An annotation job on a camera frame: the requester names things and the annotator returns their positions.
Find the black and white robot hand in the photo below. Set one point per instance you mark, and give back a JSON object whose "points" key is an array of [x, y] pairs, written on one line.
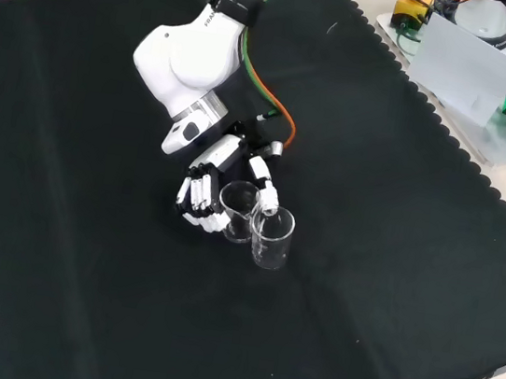
{"points": [[217, 156]]}

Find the clear glass beaker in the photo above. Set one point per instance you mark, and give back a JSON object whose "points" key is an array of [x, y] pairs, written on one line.
{"points": [[270, 253], [237, 232]]}

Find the black bench cloth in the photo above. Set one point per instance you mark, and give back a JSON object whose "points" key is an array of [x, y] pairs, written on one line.
{"points": [[85, 246]]}

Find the yellow stop button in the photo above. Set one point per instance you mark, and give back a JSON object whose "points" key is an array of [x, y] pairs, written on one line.
{"points": [[408, 8]]}

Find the pale board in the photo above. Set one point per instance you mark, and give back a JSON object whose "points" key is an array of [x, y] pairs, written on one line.
{"points": [[459, 63]]}

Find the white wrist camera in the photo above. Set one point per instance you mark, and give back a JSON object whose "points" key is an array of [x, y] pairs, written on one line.
{"points": [[183, 135]]}

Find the grey base plate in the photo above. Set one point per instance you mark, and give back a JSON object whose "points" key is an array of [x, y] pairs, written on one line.
{"points": [[499, 146]]}

